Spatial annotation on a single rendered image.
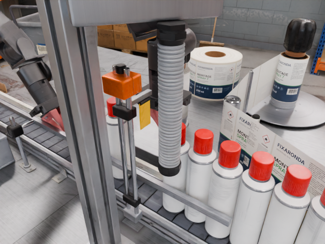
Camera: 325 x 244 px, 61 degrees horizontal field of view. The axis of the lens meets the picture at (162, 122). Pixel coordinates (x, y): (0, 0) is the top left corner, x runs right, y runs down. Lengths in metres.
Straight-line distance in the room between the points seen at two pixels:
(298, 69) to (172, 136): 0.69
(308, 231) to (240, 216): 0.10
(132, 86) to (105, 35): 3.97
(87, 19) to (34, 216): 0.53
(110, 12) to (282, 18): 4.61
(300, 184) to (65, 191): 0.55
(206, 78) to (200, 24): 4.23
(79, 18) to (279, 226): 0.40
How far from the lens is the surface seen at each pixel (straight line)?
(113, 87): 0.41
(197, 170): 0.50
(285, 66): 0.98
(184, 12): 0.32
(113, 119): 0.59
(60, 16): 0.34
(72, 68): 0.35
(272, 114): 0.99
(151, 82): 0.54
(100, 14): 0.30
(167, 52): 0.31
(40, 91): 0.78
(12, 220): 0.75
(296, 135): 0.92
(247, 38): 5.01
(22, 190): 0.81
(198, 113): 0.95
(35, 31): 3.02
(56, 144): 0.85
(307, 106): 1.09
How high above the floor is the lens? 1.35
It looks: 32 degrees down
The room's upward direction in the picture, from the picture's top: straight up
